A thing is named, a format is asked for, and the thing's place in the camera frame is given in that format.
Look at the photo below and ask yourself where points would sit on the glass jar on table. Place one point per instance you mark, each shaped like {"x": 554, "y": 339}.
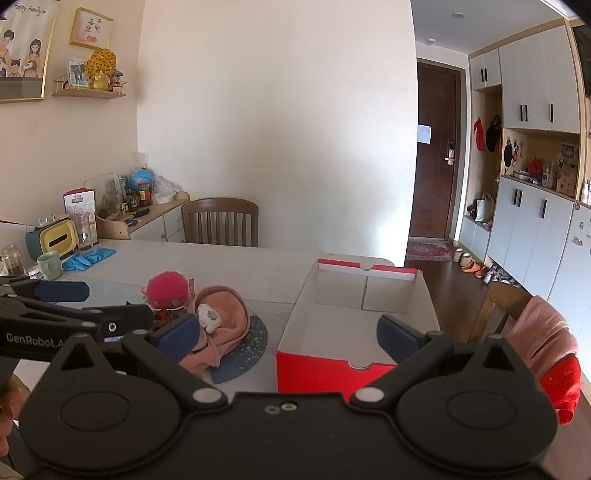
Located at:
{"x": 12, "y": 261}

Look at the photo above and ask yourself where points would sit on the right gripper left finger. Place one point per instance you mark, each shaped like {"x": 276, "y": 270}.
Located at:
{"x": 156, "y": 356}

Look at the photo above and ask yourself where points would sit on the white refrigerator with magnets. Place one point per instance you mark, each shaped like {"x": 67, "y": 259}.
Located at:
{"x": 570, "y": 294}

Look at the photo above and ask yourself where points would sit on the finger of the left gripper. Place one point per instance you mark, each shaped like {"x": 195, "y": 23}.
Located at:
{"x": 20, "y": 316}
{"x": 50, "y": 291}

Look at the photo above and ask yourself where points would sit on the yellow green tissue box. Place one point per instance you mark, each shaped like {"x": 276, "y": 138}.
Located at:
{"x": 59, "y": 236}

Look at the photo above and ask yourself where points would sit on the green mug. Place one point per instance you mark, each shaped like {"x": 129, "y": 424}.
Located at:
{"x": 50, "y": 266}

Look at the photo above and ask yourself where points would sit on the wooden wall shelf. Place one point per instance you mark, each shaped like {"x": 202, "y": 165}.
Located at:
{"x": 64, "y": 88}

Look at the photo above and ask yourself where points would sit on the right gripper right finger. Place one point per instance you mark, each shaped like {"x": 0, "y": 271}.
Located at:
{"x": 416, "y": 355}

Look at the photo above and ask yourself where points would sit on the red white cardboard box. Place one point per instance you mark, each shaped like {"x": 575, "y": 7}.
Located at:
{"x": 330, "y": 343}

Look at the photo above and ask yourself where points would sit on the pink fuzzy strawberry plush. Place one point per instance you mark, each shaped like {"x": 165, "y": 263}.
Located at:
{"x": 168, "y": 292}

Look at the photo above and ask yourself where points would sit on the far wooden chair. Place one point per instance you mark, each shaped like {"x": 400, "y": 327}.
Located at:
{"x": 221, "y": 221}

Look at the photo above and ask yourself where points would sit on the framed family poster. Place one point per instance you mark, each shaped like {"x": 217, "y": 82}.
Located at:
{"x": 26, "y": 35}

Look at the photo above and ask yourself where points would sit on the pink fleece hat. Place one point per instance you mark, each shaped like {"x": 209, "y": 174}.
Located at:
{"x": 223, "y": 321}

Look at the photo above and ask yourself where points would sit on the near wooden chair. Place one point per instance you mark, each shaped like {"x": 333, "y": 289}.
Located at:
{"x": 509, "y": 299}

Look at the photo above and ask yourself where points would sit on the red patterned doormat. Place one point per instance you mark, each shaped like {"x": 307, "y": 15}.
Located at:
{"x": 428, "y": 249}

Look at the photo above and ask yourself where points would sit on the blue rubber gloves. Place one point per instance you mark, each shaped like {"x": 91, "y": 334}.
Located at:
{"x": 82, "y": 261}

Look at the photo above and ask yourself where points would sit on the yellow flower pot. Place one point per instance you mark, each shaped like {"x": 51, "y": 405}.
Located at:
{"x": 100, "y": 68}

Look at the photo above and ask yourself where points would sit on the white wall cabinet unit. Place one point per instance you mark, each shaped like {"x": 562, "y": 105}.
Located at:
{"x": 527, "y": 156}

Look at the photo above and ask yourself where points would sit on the wooden chair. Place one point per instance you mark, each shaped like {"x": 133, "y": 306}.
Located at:
{"x": 221, "y": 221}
{"x": 509, "y": 299}

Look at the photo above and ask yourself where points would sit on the row of shoes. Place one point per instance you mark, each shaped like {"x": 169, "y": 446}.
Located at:
{"x": 487, "y": 272}

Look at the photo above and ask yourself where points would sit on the dark brown entrance door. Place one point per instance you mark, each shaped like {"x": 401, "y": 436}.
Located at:
{"x": 439, "y": 115}

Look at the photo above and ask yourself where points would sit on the white sideboard cabinet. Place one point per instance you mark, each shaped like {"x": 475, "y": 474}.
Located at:
{"x": 163, "y": 223}

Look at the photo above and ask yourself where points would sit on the small framed picture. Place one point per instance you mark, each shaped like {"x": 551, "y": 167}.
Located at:
{"x": 90, "y": 29}

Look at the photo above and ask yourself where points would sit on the blue gold-speckled placemat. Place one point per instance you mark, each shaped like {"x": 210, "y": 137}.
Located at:
{"x": 245, "y": 355}

